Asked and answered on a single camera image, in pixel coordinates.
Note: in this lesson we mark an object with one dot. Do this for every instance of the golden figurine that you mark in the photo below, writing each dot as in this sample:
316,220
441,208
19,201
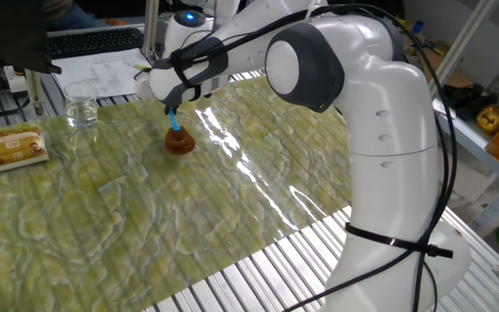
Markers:
494,119

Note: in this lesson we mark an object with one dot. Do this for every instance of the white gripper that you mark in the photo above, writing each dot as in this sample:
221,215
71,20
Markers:
142,86

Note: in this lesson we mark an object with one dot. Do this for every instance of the black cloth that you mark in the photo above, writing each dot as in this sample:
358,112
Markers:
466,97

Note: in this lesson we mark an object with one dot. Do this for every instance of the green marble-pattern mat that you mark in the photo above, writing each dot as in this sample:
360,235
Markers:
102,225

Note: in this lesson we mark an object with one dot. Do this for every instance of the small orange item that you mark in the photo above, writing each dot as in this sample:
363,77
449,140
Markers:
115,22

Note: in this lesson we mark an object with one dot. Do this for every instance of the printed white paper sheet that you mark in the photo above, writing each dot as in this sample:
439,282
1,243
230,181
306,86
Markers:
102,73

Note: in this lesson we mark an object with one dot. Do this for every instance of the black monitor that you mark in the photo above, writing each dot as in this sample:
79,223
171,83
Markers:
7,30

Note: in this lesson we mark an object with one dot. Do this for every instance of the white shelf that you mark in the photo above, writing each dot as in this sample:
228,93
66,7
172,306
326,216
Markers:
470,134

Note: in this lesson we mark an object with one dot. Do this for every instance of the white power adapter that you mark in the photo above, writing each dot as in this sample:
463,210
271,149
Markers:
14,80

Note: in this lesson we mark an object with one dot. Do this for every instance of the clear glass beaker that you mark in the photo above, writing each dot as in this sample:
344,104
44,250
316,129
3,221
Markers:
80,110

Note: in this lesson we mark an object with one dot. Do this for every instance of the black keyboard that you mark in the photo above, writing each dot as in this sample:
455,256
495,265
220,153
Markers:
95,42

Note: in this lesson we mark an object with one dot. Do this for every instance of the yellow snack package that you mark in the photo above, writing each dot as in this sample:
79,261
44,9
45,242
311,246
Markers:
13,149

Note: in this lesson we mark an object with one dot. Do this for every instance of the aluminium frame post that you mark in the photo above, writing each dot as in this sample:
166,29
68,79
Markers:
469,39
150,26
34,93

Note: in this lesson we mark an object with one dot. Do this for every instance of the seated person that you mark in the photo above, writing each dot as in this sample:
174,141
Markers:
76,19

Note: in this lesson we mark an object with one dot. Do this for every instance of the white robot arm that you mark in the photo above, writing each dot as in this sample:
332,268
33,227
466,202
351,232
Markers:
388,151

